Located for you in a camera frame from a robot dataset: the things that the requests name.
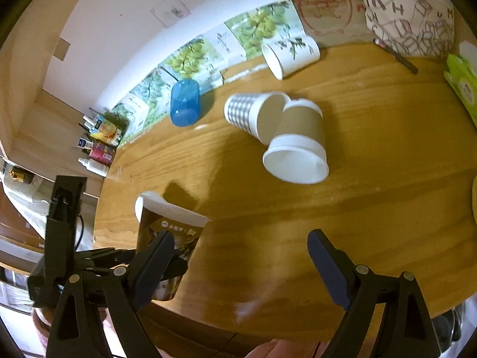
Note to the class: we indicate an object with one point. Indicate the person's leg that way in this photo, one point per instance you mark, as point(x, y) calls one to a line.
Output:
point(270, 347)

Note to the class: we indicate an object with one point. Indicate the blue plastic cup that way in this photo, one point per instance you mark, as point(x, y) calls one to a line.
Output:
point(185, 102)

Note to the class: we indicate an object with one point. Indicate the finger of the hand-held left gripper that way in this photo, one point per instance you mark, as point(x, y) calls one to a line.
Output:
point(102, 255)

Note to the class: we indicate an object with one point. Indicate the paper sheet on wall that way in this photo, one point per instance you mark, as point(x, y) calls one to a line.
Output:
point(171, 9)

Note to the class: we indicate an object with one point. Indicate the white cup with plant print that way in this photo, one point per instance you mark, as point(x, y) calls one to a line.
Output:
point(290, 54)

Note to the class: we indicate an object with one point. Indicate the grey checkered paper cup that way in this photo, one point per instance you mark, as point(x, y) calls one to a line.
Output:
point(248, 115)

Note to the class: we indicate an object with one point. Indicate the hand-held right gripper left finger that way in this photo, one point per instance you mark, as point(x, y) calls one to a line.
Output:
point(151, 268)

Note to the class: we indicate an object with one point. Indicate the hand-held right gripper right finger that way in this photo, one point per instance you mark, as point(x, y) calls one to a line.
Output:
point(329, 268)

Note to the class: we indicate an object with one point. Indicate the white cup with brown sleeve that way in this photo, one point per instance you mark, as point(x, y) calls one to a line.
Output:
point(300, 145)

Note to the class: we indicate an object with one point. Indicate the pink snack packet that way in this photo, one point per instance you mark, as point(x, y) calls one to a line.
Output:
point(102, 153)

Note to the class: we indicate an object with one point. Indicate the letter print cloth bag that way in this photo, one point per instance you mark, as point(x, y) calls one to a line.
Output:
point(410, 15)

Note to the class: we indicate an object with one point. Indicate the brown printed paper cup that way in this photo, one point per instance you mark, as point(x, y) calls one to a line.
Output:
point(175, 227)

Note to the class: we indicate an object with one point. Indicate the brown cardboard with red print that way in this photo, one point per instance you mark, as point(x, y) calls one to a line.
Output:
point(328, 11)

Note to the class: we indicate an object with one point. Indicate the dark pencil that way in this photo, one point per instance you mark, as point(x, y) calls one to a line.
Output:
point(397, 56)

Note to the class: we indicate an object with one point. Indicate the grape print carton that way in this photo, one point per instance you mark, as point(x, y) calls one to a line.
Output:
point(261, 26)
point(152, 84)
point(190, 57)
point(132, 113)

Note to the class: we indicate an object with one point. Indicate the green tissue box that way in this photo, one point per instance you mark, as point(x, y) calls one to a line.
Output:
point(462, 84)

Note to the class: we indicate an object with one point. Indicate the white plastic bottle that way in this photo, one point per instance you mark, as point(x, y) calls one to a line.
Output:
point(93, 166)

